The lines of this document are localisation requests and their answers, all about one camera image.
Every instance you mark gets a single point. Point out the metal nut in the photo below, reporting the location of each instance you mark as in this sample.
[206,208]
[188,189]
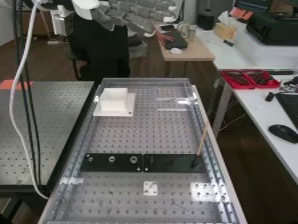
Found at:
[112,159]
[91,159]
[133,159]

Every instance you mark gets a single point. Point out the black printer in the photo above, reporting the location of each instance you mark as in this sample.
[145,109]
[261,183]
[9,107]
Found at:
[273,28]

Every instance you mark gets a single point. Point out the black plate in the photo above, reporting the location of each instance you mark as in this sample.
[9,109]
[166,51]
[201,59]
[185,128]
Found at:
[173,163]

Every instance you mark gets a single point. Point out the dark keyboard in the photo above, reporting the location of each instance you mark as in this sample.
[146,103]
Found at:
[177,40]

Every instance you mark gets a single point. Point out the person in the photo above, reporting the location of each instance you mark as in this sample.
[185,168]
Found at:
[101,50]

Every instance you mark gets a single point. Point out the tissue box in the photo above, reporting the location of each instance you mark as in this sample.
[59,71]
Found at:
[224,30]

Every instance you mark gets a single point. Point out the thin stick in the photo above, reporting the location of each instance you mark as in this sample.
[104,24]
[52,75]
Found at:
[204,136]

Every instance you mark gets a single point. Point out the clear box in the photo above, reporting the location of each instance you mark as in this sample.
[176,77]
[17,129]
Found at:
[67,186]

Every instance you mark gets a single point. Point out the white flat slab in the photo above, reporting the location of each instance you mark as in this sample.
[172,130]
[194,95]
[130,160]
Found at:
[113,114]

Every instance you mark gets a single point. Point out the wooden desk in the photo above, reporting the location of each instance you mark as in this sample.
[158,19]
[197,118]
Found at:
[194,53]

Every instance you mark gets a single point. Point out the white computer mouse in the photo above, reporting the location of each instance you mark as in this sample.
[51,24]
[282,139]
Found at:
[176,51]

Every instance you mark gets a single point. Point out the black keyboard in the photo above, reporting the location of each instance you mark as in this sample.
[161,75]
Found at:
[290,108]

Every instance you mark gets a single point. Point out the red tray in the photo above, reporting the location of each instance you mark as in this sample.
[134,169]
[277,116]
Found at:
[237,79]
[265,78]

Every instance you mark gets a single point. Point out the small white box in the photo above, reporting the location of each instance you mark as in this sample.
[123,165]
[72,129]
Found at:
[113,98]

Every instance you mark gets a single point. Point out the small white square plate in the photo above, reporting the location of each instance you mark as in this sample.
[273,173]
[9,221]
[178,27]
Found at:
[150,188]

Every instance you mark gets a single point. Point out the black computer mouse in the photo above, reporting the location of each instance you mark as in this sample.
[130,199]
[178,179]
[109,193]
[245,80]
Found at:
[283,132]

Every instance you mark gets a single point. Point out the small black block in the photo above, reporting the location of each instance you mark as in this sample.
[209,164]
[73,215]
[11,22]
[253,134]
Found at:
[270,96]

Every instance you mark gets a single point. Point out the white desk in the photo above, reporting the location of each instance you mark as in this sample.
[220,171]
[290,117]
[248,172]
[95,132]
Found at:
[266,133]
[248,55]

